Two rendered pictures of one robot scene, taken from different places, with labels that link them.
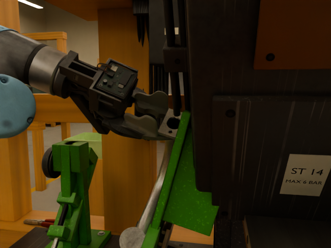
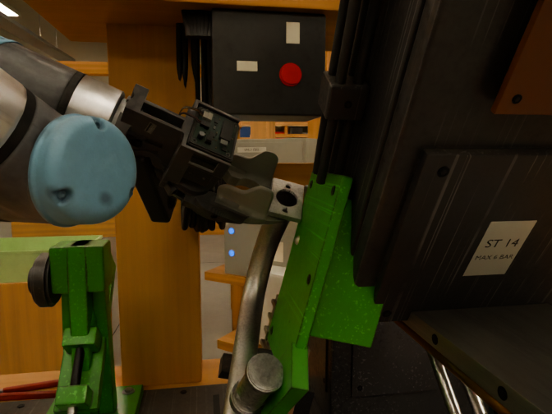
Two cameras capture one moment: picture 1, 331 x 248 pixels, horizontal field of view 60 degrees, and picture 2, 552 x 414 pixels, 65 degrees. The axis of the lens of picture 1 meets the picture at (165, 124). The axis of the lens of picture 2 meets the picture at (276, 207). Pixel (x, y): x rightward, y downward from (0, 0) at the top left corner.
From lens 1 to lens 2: 0.17 m
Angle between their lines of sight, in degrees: 20
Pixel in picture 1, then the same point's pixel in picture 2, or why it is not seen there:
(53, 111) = not seen: hidden behind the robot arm
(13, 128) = (113, 205)
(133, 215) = (173, 355)
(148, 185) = (197, 303)
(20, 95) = (121, 151)
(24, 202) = not seen: outside the picture
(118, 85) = (220, 141)
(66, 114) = not seen: hidden behind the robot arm
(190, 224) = (346, 334)
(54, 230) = (69, 394)
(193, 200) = (350, 300)
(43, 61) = (90, 100)
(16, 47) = (39, 74)
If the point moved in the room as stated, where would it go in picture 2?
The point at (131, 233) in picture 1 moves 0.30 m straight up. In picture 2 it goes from (261, 363) to (260, 39)
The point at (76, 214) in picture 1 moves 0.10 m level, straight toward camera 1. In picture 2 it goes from (98, 363) to (122, 394)
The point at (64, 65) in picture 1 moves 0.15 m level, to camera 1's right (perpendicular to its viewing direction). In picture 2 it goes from (134, 108) to (283, 112)
